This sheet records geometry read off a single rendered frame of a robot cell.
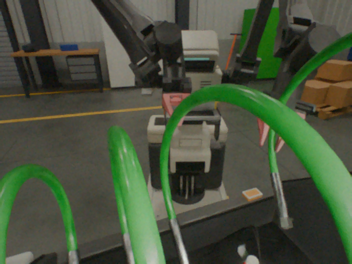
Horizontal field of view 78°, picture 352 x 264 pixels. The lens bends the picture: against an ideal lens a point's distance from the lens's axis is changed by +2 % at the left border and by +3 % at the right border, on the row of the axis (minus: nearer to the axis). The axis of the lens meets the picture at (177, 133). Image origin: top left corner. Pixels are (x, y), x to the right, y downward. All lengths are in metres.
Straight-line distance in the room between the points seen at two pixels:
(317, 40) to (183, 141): 0.84
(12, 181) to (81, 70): 5.07
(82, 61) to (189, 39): 4.33
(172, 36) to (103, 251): 0.50
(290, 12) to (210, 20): 6.46
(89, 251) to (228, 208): 0.37
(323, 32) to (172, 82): 0.29
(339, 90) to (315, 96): 0.35
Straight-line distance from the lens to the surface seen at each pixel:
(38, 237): 2.06
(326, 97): 4.62
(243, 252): 0.40
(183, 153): 1.16
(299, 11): 0.61
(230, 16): 7.25
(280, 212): 0.44
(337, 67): 4.82
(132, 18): 0.66
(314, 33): 0.46
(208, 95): 0.18
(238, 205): 0.68
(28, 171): 0.22
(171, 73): 0.54
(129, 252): 0.39
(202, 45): 0.98
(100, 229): 1.92
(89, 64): 5.20
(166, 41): 0.50
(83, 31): 6.48
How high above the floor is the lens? 1.41
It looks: 27 degrees down
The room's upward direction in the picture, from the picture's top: straight up
